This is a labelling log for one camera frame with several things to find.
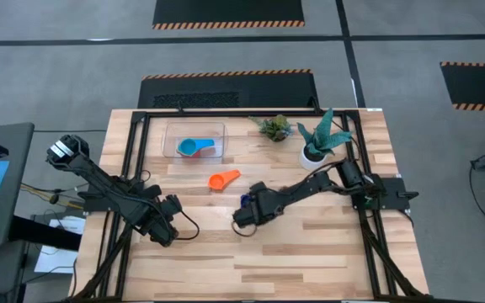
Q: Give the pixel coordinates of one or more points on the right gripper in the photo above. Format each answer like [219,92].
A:
[259,208]

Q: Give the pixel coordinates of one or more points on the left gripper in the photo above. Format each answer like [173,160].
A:
[162,225]

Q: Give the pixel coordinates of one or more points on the purple measuring cup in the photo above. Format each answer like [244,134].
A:
[246,200]

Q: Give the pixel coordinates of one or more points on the orange measuring cup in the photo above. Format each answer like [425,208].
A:
[217,182]

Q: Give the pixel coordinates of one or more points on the red measuring cup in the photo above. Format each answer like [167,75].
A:
[196,155]

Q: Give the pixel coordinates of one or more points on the teal measuring cup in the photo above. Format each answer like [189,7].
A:
[188,147]

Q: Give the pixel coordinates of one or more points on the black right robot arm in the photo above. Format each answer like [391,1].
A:
[310,185]

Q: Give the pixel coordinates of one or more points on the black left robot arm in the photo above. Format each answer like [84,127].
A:
[99,177]

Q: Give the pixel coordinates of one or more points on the clear plastic basket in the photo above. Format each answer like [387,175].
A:
[217,130]

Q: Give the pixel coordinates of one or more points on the succulent in black pot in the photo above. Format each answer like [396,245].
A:
[275,128]

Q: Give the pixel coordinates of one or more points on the snake plant in white pot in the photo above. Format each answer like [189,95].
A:
[322,136]

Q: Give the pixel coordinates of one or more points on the black hazard-striped floor mat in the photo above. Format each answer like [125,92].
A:
[268,90]
[478,84]
[225,10]

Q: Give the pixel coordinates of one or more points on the black monitor stand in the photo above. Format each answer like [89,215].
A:
[44,233]

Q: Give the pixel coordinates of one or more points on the white paper sheets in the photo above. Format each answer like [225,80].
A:
[53,256]

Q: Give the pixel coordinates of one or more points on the black aluminium table frame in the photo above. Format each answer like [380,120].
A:
[242,113]

